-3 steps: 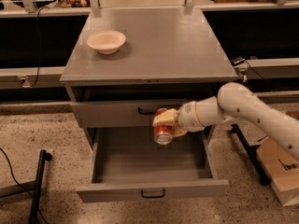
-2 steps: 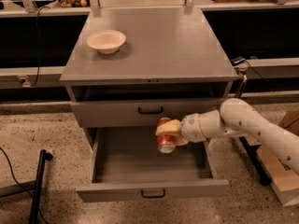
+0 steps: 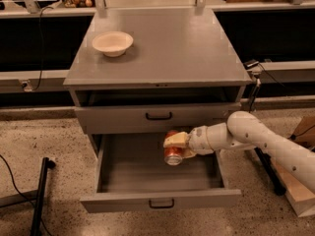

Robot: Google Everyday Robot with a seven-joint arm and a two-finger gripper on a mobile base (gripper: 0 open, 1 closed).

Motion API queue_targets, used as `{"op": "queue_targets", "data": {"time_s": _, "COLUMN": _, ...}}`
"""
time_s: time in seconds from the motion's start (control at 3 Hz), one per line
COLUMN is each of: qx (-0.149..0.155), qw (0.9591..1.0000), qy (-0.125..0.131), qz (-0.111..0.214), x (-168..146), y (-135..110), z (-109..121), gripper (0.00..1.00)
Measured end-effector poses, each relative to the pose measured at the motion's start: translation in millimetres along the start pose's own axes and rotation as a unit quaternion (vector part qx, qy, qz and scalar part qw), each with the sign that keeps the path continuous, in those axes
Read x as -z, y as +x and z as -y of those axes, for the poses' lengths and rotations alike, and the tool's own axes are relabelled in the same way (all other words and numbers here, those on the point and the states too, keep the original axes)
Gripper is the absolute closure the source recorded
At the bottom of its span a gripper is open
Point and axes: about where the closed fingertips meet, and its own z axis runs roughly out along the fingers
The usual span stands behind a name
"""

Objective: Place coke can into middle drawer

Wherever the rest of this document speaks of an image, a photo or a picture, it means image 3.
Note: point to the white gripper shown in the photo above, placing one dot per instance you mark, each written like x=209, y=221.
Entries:
x=198, y=140

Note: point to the red coke can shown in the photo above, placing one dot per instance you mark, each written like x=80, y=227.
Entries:
x=172, y=155

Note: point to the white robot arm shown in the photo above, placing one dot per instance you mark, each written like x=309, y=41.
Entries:
x=242, y=130

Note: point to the closed grey top drawer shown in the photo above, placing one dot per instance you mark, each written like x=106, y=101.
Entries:
x=131, y=119

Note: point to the open grey middle drawer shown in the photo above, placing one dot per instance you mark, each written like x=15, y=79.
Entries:
x=131, y=170

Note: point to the grey drawer cabinet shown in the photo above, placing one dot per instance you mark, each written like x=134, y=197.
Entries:
x=179, y=56

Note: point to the black stand leg right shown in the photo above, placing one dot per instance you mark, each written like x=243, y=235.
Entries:
x=279, y=189

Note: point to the black stand leg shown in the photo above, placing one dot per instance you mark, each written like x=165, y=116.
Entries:
x=36, y=219
x=279, y=189

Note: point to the white paper bowl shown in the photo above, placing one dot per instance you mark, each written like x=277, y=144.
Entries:
x=112, y=43

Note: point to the cardboard box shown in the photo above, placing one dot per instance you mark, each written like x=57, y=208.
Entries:
x=301, y=199

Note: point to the black stand leg left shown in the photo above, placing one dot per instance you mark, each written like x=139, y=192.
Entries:
x=36, y=219

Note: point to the black drawer handle upper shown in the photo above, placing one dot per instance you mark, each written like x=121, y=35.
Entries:
x=164, y=117

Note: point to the black drawer handle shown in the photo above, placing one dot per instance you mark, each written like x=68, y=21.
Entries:
x=164, y=117
x=161, y=204

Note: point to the black drawer handle lower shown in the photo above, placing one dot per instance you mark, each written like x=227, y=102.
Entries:
x=161, y=204

